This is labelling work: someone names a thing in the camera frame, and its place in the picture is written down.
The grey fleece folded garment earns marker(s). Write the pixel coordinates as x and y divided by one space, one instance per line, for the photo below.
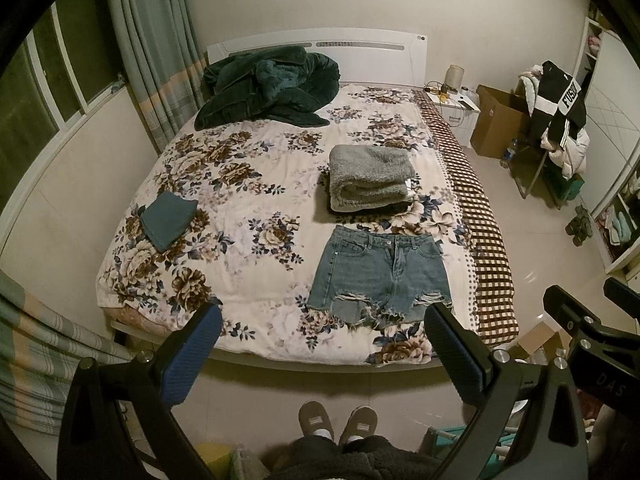
365 177

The floral bed blanket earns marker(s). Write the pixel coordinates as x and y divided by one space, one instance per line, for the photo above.
262 223

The black white sweater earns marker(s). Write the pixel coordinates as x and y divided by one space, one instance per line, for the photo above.
559 108

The brown cardboard box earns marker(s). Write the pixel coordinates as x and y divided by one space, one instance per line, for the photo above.
503 117

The blue denim shorts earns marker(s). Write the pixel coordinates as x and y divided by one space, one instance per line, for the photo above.
379 280

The small folded teal cloth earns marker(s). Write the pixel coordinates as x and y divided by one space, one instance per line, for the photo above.
166 219

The left brown slipper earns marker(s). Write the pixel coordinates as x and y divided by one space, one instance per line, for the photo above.
314 421

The small cardboard box floor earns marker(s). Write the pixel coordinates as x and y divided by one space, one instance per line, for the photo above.
540 345

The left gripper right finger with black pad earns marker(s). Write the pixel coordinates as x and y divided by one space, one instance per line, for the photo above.
550 442

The chair piled with clothes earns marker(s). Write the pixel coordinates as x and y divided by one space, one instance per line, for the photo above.
561 170

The striped cloth lower left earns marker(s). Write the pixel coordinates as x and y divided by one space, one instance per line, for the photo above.
40 350

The white wardrobe shelving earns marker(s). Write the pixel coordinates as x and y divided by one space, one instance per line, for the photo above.
609 77

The white bed headboard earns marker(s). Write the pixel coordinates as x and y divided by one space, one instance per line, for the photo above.
365 55

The white bedside table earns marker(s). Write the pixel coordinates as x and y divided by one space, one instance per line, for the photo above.
459 110

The right brown slipper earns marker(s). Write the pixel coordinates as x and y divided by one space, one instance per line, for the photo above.
362 423

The dark shoes by wardrobe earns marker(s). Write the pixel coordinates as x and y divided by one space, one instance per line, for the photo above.
579 228

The brown slipper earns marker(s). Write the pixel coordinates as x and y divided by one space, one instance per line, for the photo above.
314 421
362 423

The beige cylindrical lamp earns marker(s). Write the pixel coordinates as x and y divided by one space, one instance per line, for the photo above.
453 78

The plastic water bottle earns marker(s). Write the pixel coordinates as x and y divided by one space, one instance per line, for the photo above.
509 153

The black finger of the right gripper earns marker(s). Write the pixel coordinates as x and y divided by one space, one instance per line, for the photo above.
604 361

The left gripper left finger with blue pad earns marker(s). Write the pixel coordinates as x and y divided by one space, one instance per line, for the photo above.
117 422

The dark green velvet coat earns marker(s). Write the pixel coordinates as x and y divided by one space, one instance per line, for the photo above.
285 84

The brown checkered bed sheet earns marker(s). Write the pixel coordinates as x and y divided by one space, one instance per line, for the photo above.
492 308

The green striped curtain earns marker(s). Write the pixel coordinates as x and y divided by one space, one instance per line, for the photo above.
163 62

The window with white frame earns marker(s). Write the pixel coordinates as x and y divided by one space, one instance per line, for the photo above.
61 71

